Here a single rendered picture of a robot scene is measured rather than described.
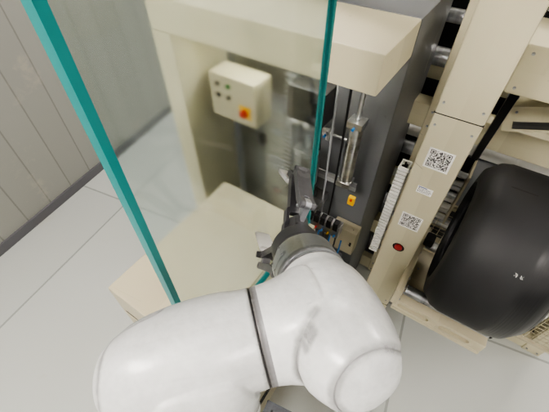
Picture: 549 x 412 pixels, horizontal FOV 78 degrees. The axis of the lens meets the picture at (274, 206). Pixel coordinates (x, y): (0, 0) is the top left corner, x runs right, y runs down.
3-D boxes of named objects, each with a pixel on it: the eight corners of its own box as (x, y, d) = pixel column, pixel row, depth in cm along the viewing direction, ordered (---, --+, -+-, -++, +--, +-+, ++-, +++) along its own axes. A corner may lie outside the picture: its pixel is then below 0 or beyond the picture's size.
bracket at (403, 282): (389, 301, 142) (395, 289, 135) (419, 238, 165) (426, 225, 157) (397, 305, 141) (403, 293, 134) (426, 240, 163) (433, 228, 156)
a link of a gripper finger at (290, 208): (280, 234, 52) (283, 230, 51) (285, 174, 58) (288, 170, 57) (302, 239, 54) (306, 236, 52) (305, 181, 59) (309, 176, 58)
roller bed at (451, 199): (404, 207, 172) (423, 161, 149) (413, 189, 180) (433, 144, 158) (444, 223, 164) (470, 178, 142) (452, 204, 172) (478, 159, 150)
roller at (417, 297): (399, 294, 142) (402, 288, 138) (403, 286, 144) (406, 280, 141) (488, 341, 129) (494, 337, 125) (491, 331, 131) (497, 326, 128)
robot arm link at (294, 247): (268, 306, 42) (261, 279, 47) (332, 317, 45) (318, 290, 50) (293, 243, 39) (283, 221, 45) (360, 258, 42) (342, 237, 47)
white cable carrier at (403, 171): (368, 248, 148) (398, 166, 113) (372, 241, 151) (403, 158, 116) (378, 253, 146) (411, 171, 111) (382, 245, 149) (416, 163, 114)
